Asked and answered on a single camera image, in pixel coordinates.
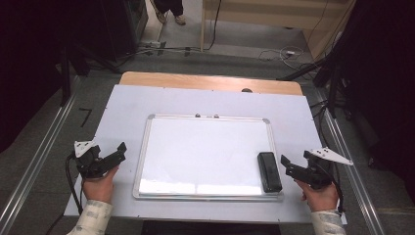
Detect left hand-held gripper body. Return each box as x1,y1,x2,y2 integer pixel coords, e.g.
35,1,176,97
73,139,108,180

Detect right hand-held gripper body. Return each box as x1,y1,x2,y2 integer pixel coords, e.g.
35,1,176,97
302,147,354,191

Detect black whiteboard eraser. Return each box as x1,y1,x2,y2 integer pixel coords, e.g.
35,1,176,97
256,151,284,194

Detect person's left hand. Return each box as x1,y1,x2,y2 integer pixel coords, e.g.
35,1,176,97
81,164,120,205

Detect person's right hand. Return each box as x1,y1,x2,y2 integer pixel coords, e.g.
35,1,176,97
295,179,341,213

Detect large white board sheet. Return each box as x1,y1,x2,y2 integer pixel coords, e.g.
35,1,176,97
64,84,348,225

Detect metal-framed whiteboard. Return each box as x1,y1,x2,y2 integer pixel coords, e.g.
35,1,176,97
132,114,285,202

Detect black metal stand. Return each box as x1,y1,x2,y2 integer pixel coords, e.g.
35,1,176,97
60,45,73,108
277,48,346,119

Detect wooden table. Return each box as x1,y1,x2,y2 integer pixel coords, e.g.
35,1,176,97
118,70,304,96

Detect grey power strip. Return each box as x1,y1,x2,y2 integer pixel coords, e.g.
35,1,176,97
140,40,167,51

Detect dark cabinet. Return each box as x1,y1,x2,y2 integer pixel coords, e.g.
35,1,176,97
97,0,150,62

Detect light wooden partition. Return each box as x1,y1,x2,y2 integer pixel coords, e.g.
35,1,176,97
200,0,357,62

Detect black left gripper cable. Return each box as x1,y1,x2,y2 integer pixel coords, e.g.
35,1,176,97
65,152,84,215

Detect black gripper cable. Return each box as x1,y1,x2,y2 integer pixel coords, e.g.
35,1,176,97
65,152,84,215
321,162,346,213

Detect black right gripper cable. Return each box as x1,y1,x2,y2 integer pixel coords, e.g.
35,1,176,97
321,162,346,213

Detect metal floor rail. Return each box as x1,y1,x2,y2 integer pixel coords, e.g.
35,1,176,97
0,75,82,235
317,91,389,235

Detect black floor cables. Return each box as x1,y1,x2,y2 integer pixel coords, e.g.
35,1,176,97
310,99,343,192

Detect white coiled floor cable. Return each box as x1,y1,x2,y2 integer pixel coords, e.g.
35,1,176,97
258,45,307,71

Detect hanging black cable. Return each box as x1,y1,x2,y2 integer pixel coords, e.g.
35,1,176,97
207,0,223,52

